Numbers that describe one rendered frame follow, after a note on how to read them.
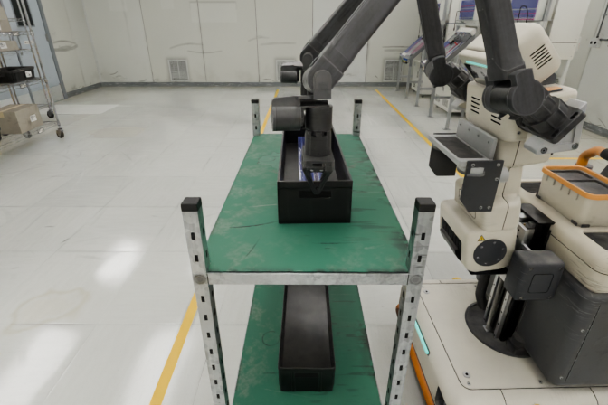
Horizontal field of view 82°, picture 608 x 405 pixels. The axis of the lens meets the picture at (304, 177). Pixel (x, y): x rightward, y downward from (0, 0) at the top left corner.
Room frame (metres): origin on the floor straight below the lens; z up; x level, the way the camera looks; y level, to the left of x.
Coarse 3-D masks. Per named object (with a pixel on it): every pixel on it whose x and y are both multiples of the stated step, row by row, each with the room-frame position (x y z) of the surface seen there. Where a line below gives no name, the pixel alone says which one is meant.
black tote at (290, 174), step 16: (304, 128) 1.28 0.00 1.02; (288, 144) 1.26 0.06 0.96; (336, 144) 1.01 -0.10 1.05; (288, 160) 1.09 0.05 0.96; (336, 160) 0.99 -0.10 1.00; (288, 176) 0.96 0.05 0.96; (336, 176) 0.96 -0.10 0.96; (288, 192) 0.71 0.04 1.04; (304, 192) 0.71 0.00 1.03; (320, 192) 0.71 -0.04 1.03; (336, 192) 0.71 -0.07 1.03; (288, 208) 0.71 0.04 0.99; (304, 208) 0.71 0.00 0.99; (320, 208) 0.71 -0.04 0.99; (336, 208) 0.71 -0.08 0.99
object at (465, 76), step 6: (462, 72) 1.20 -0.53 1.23; (468, 72) 1.22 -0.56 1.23; (456, 78) 1.19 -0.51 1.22; (462, 78) 1.19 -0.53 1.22; (468, 78) 1.19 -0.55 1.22; (450, 84) 1.21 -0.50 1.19; (456, 84) 1.20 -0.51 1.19; (462, 84) 1.19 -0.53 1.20; (456, 90) 1.20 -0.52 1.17; (462, 90) 1.19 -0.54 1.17; (456, 96) 1.23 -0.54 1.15
